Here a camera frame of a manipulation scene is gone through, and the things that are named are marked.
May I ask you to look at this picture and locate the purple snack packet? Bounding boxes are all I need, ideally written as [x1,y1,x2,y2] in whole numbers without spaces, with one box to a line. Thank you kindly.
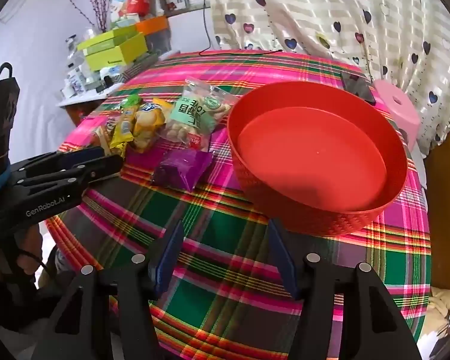
[151,149,214,193]

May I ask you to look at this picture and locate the clear peanut packet green label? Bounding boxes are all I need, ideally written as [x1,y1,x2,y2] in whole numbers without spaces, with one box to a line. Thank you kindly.
[158,77,239,153]

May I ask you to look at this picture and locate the pink plastic stool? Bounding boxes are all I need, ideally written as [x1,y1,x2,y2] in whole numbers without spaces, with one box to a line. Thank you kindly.
[371,79,421,151]

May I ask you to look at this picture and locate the cream heart print curtain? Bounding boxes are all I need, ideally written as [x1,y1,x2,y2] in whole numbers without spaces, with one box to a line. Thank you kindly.
[206,0,450,154]

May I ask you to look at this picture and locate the orange box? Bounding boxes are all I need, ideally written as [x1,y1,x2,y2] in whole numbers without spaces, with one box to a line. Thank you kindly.
[135,17,170,35]

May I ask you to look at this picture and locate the wooden wardrobe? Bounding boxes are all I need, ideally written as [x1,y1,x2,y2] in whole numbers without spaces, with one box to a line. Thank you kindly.
[422,131,450,293]

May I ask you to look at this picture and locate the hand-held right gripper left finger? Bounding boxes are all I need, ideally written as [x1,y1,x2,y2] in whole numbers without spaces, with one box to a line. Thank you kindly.
[30,219,186,360]

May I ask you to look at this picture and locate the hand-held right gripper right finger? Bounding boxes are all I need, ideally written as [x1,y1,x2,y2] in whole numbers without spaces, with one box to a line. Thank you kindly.
[267,218,422,360]

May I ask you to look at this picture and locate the white side table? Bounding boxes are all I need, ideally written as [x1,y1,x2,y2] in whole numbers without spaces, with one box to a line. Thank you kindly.
[56,92,111,109]

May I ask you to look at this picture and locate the pink green plaid tablecloth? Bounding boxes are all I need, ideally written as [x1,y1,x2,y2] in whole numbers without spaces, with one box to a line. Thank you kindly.
[45,50,432,360]

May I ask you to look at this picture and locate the red round plastic basin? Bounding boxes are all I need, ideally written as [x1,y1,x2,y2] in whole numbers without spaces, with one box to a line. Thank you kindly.
[227,81,409,237]

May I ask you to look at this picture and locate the pale yellow cloth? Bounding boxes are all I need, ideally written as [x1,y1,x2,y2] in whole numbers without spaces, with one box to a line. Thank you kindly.
[416,287,450,360]

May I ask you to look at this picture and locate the orange brown snack packet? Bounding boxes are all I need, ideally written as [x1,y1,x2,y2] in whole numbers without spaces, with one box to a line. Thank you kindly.
[92,120,115,151]

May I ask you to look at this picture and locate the person's left hand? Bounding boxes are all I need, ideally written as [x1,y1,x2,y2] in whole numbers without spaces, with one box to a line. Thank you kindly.
[14,227,45,277]

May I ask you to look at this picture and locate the group of small bottles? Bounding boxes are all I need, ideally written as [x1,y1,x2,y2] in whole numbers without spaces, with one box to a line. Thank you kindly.
[62,35,111,98]

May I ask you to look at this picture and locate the black cable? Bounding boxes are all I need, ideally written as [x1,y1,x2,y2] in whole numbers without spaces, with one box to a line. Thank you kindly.
[199,0,286,56]

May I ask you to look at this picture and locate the purple decorative branches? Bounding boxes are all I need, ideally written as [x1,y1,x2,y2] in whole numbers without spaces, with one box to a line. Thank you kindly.
[62,0,115,32]

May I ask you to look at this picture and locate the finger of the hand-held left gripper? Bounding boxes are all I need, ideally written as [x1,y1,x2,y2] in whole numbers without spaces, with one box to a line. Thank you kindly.
[9,146,106,181]
[14,154,124,200]

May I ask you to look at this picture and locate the yellow chip packet blue print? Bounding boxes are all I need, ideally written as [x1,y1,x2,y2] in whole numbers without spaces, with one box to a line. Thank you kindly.
[129,98,173,154]

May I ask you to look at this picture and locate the black smartphone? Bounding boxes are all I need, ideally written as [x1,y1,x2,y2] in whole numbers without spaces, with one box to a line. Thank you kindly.
[339,70,377,106]

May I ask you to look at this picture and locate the black white striped box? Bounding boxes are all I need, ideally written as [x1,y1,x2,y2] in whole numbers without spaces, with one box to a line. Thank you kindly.
[122,50,160,83]

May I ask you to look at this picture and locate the golden yellow snack bar packet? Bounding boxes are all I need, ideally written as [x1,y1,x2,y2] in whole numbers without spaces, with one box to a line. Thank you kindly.
[109,105,139,152]

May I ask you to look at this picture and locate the lime green box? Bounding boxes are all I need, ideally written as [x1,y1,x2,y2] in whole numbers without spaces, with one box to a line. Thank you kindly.
[84,32,149,72]
[77,26,139,55]

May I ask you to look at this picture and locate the clear plastic storage box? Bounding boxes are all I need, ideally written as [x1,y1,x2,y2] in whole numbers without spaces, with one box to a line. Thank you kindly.
[146,30,173,57]

